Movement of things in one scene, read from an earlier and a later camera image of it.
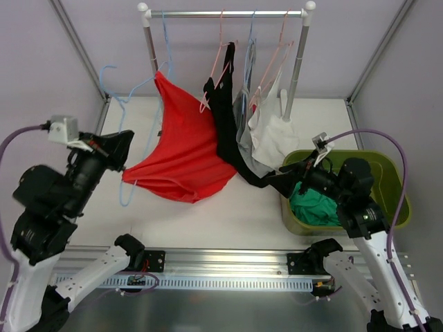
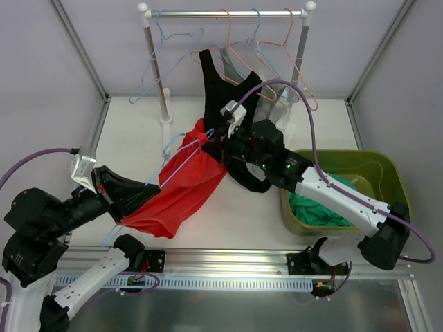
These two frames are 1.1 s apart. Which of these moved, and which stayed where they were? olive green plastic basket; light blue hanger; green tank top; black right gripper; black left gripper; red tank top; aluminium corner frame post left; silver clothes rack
Moved: light blue hanger; black left gripper; red tank top; black right gripper
Stayed: aluminium corner frame post left; green tank top; silver clothes rack; olive green plastic basket
